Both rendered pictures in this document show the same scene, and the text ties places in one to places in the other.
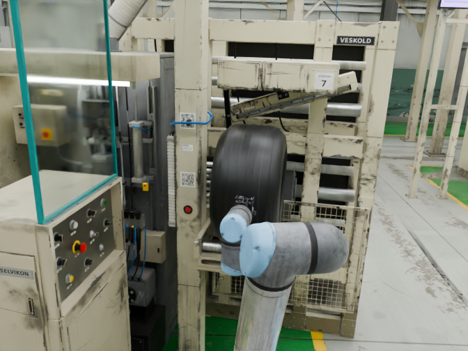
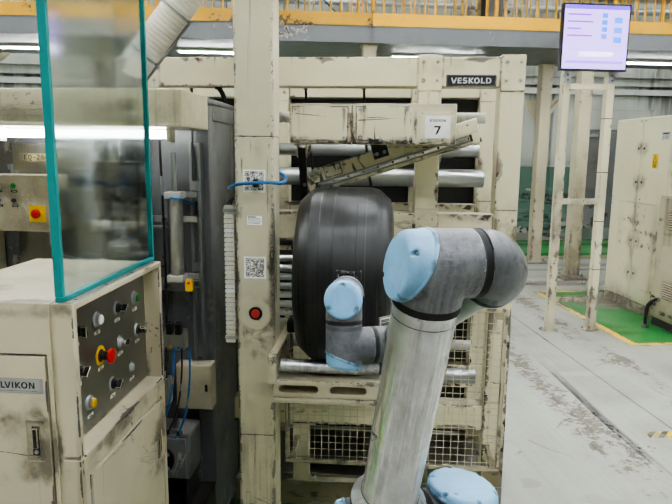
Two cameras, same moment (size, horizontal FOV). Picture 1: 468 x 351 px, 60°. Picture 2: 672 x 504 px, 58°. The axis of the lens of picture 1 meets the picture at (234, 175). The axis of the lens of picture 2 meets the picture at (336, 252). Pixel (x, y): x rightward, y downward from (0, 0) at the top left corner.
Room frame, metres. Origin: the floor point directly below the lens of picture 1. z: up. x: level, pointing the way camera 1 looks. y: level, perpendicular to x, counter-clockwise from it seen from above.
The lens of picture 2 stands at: (-0.14, 0.16, 1.60)
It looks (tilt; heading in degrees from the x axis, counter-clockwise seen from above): 9 degrees down; 354
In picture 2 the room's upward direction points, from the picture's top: 1 degrees clockwise
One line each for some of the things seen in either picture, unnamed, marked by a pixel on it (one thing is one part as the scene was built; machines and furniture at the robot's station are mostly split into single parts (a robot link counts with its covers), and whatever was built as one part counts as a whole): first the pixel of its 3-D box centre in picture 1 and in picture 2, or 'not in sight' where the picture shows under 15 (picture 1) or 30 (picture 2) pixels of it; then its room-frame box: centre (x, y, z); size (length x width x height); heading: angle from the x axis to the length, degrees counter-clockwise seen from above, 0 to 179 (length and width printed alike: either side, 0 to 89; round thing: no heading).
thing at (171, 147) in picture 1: (173, 181); (232, 273); (1.94, 0.30, 1.19); 0.05 x 0.04 x 0.48; 170
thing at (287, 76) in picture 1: (278, 75); (372, 125); (2.20, -0.22, 1.71); 0.61 x 0.25 x 0.15; 80
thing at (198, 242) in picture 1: (207, 232); (282, 351); (1.96, 0.13, 0.90); 0.40 x 0.03 x 0.10; 170
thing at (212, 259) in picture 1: (234, 260); (328, 385); (1.79, -0.02, 0.84); 0.36 x 0.09 x 0.06; 80
